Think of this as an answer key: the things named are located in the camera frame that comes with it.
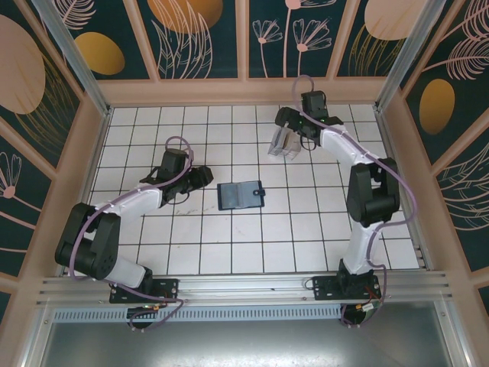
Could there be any grey metal sheet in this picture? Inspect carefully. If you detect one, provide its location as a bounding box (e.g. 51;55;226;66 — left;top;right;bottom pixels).
22;320;471;367

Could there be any long aluminium rail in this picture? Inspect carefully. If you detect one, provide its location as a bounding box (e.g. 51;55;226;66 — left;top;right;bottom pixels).
36;270;455;307

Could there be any aluminium frame post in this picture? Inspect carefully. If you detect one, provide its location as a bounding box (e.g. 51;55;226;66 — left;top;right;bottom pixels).
30;0;112;118
375;0;449;112

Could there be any purple cable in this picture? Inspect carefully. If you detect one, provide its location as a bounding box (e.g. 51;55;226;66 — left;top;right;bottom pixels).
68;135;187;333
292;75;418;329

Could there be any short aluminium side rail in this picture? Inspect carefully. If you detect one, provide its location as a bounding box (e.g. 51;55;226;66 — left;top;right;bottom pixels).
413;243;435;271

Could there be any grey slotted cable duct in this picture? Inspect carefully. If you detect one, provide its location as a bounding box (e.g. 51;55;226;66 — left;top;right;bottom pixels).
49;305;345;323

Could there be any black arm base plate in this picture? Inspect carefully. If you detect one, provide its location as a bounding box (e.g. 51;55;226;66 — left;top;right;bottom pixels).
312;275;383;301
109;278;180;305

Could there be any power connector with wires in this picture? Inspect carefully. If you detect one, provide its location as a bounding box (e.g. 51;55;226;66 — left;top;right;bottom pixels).
128;303;170;313
355;300;381;315

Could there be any navy card holder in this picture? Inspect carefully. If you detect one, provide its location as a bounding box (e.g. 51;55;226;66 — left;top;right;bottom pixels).
216;179;267;213

